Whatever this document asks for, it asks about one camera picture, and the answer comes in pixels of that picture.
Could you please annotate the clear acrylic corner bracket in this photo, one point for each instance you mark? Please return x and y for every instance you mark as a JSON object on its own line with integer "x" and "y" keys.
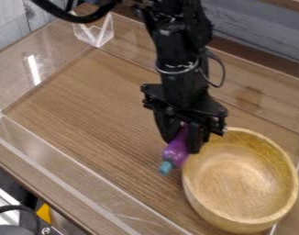
{"x": 96, "y": 36}

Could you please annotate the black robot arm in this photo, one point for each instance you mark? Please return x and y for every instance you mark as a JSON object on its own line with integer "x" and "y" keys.
{"x": 181, "y": 30}

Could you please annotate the brown wooden bowl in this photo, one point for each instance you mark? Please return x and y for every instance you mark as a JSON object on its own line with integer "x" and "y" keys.
{"x": 241, "y": 182}

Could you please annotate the black device with yellow label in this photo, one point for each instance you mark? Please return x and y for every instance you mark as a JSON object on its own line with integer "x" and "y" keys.
{"x": 42, "y": 227}

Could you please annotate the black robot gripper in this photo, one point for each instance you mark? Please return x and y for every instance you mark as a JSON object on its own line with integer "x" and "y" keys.
{"x": 179, "y": 100}

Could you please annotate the purple toy eggplant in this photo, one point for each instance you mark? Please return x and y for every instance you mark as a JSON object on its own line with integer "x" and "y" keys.
{"x": 175, "y": 154}

